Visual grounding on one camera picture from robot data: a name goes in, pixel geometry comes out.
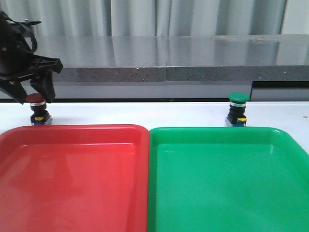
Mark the white pleated curtain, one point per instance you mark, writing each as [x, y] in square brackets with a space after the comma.
[162, 17]

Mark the green mushroom push button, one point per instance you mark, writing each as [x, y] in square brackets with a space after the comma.
[236, 115]

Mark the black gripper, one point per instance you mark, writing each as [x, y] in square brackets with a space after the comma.
[18, 45]

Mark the red plastic tray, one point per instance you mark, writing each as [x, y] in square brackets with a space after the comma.
[74, 178]

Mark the green plastic tray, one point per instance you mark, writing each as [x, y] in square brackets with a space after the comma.
[227, 180]

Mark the red mushroom push button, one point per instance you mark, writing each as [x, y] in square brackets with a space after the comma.
[40, 115]

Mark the grey granite counter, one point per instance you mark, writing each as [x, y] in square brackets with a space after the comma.
[179, 68]

